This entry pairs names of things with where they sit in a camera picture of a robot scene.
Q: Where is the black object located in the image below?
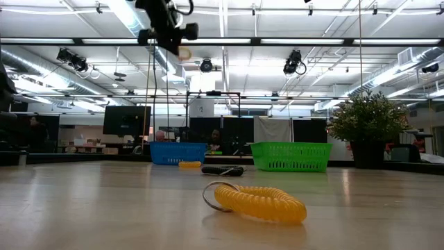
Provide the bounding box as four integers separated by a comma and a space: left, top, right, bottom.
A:
200, 167, 248, 177

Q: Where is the black spring coil keychain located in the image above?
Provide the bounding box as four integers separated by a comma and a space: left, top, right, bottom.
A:
204, 165, 244, 171

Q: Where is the black ceiling camera with cable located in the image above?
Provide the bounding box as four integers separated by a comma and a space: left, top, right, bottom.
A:
282, 49, 308, 76

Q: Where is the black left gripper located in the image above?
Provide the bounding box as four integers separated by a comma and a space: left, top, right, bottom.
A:
137, 0, 199, 56

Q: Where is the black room monitor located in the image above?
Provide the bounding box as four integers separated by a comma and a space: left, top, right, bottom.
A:
103, 106, 152, 136

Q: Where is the blue plastic basket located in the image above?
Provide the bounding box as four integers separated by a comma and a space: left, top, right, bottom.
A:
149, 141, 207, 166

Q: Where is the potted green plant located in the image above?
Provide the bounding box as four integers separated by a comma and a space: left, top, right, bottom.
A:
327, 90, 410, 170

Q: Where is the black partition panel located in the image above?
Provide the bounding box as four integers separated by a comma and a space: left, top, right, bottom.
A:
189, 117, 254, 156
293, 119, 327, 143

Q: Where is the black aluminium table frame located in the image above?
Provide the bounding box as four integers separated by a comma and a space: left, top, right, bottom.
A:
0, 151, 444, 176

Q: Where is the overhead light bar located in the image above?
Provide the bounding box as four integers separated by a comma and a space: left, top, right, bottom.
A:
0, 36, 444, 49

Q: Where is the hanging thin dark cable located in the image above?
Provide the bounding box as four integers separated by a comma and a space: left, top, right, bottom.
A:
358, 0, 364, 99

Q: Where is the dark grey chair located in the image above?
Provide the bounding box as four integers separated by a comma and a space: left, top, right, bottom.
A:
388, 144, 422, 163

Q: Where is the black tubular stand frame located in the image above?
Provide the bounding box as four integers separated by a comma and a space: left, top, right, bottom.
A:
186, 90, 241, 119

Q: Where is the hanging tan rope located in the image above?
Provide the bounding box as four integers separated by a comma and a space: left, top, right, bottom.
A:
141, 43, 153, 150

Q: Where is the silver ceiling air duct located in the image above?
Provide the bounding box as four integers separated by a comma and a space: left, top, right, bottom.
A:
0, 48, 115, 105
346, 47, 444, 98
107, 0, 190, 84

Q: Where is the white hanging cloth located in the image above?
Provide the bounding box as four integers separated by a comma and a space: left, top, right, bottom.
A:
253, 116, 293, 143

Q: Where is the green plastic basket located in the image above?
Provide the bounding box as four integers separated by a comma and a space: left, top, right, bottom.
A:
250, 141, 334, 173

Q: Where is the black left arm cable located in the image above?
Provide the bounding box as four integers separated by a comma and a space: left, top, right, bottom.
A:
172, 0, 194, 17

